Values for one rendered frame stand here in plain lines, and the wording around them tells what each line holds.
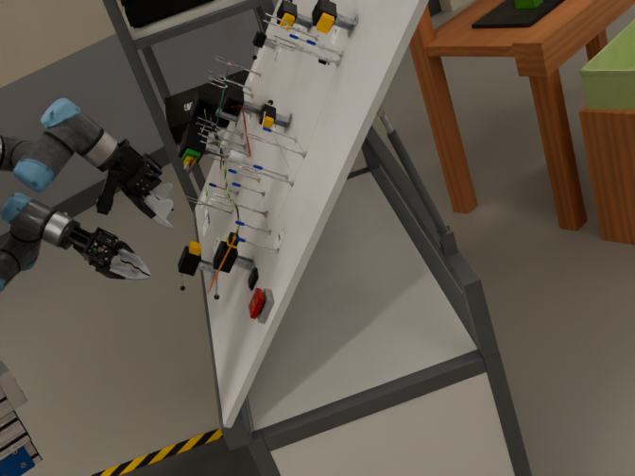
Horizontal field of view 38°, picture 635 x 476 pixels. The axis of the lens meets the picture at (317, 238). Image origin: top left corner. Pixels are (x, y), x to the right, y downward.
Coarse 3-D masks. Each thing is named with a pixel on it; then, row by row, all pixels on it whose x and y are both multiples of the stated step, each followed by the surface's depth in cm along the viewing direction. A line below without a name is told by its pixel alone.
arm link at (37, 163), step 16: (32, 144) 189; (48, 144) 186; (64, 144) 188; (16, 160) 190; (32, 160) 185; (48, 160) 186; (64, 160) 189; (16, 176) 187; (32, 176) 185; (48, 176) 187
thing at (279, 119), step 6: (270, 102) 227; (264, 108) 221; (270, 108) 222; (270, 114) 220; (276, 114) 223; (276, 120) 224; (282, 120) 222; (288, 120) 223; (282, 126) 224; (288, 126) 223
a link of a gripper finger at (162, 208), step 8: (144, 200) 199; (152, 200) 200; (160, 200) 200; (168, 200) 199; (152, 208) 200; (160, 208) 200; (168, 208) 200; (160, 216) 200; (160, 224) 202; (168, 224) 202
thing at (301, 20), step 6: (288, 0) 235; (282, 6) 228; (288, 6) 228; (294, 6) 230; (282, 12) 226; (288, 12) 226; (294, 12) 227; (282, 18) 227; (300, 18) 229; (306, 18) 231; (300, 24) 231; (306, 24) 232; (312, 24) 231
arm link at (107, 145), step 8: (104, 136) 192; (96, 144) 191; (104, 144) 192; (112, 144) 194; (88, 152) 192; (96, 152) 192; (104, 152) 192; (112, 152) 193; (88, 160) 193; (96, 160) 193; (104, 160) 193
